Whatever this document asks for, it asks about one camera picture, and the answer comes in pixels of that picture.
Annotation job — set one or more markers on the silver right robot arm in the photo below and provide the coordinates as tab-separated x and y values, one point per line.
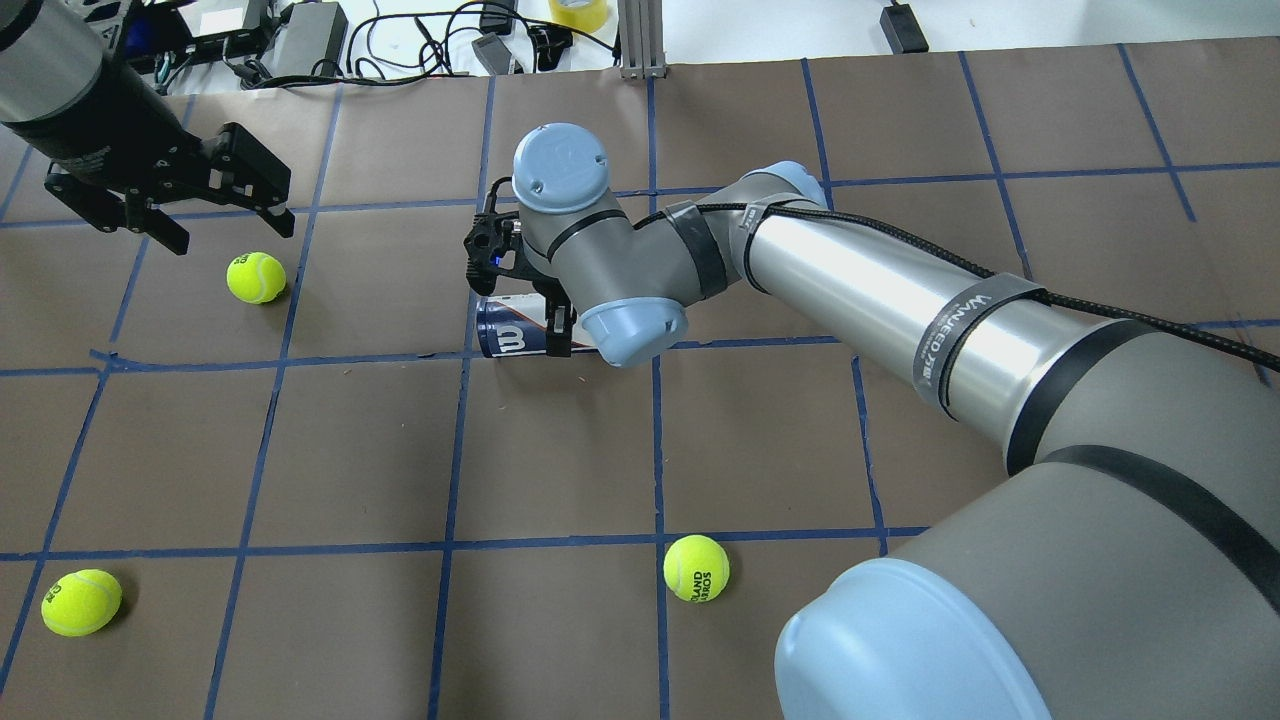
1126	569

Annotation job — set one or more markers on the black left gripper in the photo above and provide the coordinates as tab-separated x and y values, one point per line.
88	128

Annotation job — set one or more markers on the yellow far tennis ball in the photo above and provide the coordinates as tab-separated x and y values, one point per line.
256	278

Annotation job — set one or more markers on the yellow tape roll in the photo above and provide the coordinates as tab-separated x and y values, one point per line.
586	16

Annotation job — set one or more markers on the yellow centre tennis ball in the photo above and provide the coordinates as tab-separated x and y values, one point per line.
81	603

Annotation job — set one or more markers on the white blue tennis ball can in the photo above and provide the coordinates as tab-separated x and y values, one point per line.
514	326

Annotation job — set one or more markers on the yellow Roland Garros tennis ball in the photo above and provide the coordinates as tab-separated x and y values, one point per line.
696	569

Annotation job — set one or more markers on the black power adapter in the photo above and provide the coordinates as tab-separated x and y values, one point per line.
902	29

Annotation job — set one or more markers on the aluminium frame post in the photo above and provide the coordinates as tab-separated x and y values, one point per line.
640	40

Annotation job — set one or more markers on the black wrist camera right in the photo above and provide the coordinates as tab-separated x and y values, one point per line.
491	240

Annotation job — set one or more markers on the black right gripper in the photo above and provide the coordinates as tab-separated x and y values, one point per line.
560	328

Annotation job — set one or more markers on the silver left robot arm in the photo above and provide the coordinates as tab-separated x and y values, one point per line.
54	35

